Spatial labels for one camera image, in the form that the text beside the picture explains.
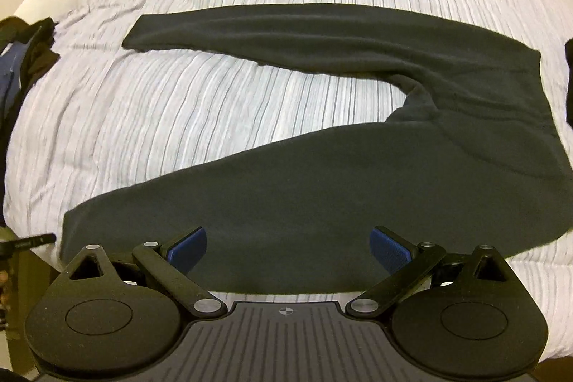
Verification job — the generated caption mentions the black fleece pants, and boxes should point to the black fleece pants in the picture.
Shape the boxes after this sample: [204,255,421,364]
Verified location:
[60,4,572,294]

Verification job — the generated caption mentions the dark clothes pile at left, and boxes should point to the dark clothes pile at left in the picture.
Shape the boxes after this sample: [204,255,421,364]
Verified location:
[0,16,61,150]

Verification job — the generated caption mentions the stack of folded black clothes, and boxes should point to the stack of folded black clothes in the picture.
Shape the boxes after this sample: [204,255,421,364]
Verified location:
[564,39,573,127]

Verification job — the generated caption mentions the white striped bed quilt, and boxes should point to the white striped bed quilt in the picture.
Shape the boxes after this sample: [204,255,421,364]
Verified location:
[2,0,573,365]

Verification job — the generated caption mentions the gloved left hand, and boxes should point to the gloved left hand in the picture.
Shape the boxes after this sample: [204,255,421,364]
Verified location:
[0,270,12,332]

